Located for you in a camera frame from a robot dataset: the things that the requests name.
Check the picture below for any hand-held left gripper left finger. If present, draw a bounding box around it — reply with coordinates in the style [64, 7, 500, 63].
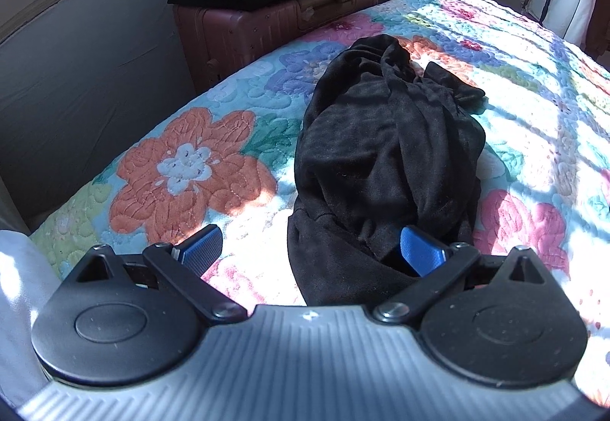
[71, 225, 249, 325]

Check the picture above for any black sweater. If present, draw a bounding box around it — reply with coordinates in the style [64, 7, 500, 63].
[287, 34, 487, 306]

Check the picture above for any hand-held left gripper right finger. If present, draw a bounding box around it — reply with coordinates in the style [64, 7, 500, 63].
[373, 226, 549, 325]

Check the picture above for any floral quilt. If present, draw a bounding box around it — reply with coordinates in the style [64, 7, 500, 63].
[29, 0, 610, 407]

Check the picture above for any pink suitcase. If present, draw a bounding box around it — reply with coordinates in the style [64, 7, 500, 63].
[172, 0, 382, 93]

